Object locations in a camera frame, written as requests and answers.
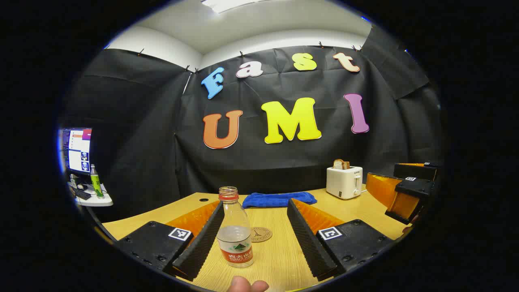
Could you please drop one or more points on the clear plastic water bottle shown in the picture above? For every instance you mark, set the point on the clear plastic water bottle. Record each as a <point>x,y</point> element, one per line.
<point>235,239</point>

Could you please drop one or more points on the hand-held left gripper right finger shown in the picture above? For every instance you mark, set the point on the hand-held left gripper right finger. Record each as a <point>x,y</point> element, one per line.
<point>308,239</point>

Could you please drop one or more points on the white side table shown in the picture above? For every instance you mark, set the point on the white side table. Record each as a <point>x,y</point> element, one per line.
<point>101,201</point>

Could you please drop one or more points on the green drink bottle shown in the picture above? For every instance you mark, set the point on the green drink bottle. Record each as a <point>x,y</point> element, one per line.
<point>96,184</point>

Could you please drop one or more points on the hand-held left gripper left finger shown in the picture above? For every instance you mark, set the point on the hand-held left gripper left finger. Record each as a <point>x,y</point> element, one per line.
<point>202,243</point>

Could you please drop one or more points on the round wooden coaster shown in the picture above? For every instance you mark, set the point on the round wooden coaster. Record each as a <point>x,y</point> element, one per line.
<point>262,234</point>

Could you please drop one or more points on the white toaster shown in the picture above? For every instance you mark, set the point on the white toaster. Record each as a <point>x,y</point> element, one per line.
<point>342,182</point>

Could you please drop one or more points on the computer monitor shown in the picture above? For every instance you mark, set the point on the computer monitor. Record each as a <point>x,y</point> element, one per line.
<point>77,150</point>

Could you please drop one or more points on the toasted bread slices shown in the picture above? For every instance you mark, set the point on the toasted bread slices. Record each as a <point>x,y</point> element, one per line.
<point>340,164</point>

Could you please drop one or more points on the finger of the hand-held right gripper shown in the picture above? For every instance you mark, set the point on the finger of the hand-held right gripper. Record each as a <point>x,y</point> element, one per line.
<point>415,187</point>
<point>417,171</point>

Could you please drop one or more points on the blue towel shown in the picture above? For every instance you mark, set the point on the blue towel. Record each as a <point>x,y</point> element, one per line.
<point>279,199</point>

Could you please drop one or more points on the black keyboard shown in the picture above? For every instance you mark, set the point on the black keyboard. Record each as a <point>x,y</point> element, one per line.
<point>82,194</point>

